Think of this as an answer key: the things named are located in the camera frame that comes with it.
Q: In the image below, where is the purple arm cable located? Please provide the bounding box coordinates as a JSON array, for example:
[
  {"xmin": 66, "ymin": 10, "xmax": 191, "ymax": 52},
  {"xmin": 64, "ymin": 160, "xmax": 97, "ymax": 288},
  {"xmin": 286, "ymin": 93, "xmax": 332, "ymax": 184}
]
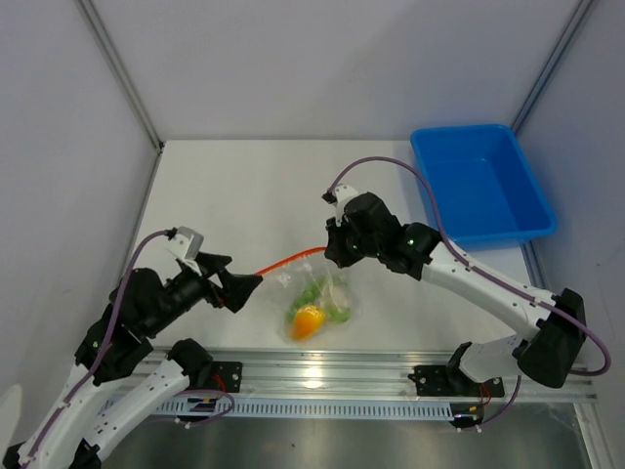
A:
[
  {"xmin": 26, "ymin": 229, "xmax": 235, "ymax": 469},
  {"xmin": 327, "ymin": 155, "xmax": 612, "ymax": 434}
]

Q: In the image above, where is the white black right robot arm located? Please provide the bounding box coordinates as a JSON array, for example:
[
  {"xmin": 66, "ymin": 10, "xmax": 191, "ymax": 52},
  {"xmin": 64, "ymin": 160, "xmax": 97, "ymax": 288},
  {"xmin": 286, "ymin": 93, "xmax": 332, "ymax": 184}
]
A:
[{"xmin": 323, "ymin": 185, "xmax": 587, "ymax": 395}]

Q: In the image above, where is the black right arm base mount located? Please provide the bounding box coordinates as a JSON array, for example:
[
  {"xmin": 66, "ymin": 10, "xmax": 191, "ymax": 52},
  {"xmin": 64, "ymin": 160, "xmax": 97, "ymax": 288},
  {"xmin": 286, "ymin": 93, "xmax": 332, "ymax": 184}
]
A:
[{"xmin": 407, "ymin": 364, "xmax": 505, "ymax": 398}]

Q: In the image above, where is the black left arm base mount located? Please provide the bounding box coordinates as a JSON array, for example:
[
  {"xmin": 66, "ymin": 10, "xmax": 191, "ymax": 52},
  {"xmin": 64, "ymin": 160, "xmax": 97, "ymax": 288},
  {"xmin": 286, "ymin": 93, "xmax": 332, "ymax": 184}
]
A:
[{"xmin": 166, "ymin": 339, "xmax": 243, "ymax": 394}]

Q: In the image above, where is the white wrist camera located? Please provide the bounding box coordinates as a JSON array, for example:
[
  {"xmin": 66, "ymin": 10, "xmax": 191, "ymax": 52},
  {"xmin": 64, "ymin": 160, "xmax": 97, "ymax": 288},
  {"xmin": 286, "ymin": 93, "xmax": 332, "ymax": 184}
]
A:
[
  {"xmin": 321, "ymin": 183, "xmax": 359, "ymax": 227},
  {"xmin": 166, "ymin": 227, "xmax": 204, "ymax": 275}
]

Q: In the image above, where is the white slotted cable duct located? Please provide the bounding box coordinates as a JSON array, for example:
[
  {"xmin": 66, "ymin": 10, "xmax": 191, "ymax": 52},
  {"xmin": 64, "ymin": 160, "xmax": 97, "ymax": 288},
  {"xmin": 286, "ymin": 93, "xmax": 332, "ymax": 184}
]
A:
[{"xmin": 153, "ymin": 398, "xmax": 454, "ymax": 421}]

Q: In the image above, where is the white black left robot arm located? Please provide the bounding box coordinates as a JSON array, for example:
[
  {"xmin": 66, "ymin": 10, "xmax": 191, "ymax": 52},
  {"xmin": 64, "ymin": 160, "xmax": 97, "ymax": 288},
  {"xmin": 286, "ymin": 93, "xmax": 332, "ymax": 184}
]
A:
[{"xmin": 1, "ymin": 253, "xmax": 263, "ymax": 468}]

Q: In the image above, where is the blue plastic bin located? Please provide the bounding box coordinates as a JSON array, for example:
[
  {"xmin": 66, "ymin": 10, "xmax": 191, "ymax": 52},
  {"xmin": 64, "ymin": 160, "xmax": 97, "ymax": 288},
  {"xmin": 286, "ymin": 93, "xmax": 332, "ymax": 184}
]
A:
[{"xmin": 410, "ymin": 124, "xmax": 558, "ymax": 250}]

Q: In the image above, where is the orange yellow mango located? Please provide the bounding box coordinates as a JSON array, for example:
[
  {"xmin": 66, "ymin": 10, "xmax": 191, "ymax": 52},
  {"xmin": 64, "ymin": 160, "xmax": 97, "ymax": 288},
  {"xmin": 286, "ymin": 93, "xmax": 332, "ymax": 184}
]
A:
[{"xmin": 289, "ymin": 305, "xmax": 326, "ymax": 341}]

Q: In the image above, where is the clear zip bag orange zipper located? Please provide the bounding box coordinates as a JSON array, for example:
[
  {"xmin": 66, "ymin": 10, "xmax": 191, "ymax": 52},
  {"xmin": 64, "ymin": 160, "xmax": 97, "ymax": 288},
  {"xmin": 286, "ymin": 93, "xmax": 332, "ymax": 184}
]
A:
[{"xmin": 257, "ymin": 246, "xmax": 360, "ymax": 345}]

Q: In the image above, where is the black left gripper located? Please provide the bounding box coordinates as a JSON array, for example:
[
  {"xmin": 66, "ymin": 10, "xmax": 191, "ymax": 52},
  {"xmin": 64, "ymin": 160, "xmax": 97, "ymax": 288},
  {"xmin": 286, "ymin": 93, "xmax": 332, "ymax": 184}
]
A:
[{"xmin": 146, "ymin": 250, "xmax": 263, "ymax": 335}]

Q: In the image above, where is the aluminium extrusion rail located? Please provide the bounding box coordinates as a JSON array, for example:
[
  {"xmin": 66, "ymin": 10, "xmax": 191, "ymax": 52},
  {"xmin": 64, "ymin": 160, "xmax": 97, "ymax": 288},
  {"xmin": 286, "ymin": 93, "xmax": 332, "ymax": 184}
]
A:
[{"xmin": 67, "ymin": 349, "xmax": 600, "ymax": 405}]

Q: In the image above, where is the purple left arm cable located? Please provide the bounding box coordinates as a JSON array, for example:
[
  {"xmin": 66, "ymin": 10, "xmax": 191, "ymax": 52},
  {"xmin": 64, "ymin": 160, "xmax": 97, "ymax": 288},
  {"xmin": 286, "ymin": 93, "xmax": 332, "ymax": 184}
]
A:
[{"xmin": 26, "ymin": 229, "xmax": 235, "ymax": 469}]

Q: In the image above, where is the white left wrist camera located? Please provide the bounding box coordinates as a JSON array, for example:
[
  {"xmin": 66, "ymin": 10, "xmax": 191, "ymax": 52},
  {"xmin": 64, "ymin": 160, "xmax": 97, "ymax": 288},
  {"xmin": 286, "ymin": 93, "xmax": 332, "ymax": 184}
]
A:
[{"xmin": 166, "ymin": 227, "xmax": 204, "ymax": 275}]

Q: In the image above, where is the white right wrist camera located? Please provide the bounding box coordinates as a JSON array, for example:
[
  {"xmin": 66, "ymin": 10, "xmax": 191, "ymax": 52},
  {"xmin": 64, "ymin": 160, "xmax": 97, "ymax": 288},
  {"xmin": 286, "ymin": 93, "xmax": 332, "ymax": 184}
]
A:
[{"xmin": 321, "ymin": 183, "xmax": 359, "ymax": 227}]

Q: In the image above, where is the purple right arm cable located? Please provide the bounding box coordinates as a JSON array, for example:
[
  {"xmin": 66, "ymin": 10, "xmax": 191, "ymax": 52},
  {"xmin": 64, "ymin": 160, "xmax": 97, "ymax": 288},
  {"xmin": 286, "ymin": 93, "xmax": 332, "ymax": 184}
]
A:
[{"xmin": 327, "ymin": 155, "xmax": 612, "ymax": 434}]

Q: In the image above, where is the green grape bunch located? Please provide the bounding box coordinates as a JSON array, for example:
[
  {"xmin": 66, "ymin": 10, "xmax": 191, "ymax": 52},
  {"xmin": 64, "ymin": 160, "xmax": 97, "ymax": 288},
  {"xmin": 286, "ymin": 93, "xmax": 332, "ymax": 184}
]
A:
[{"xmin": 286, "ymin": 276, "xmax": 352, "ymax": 324}]

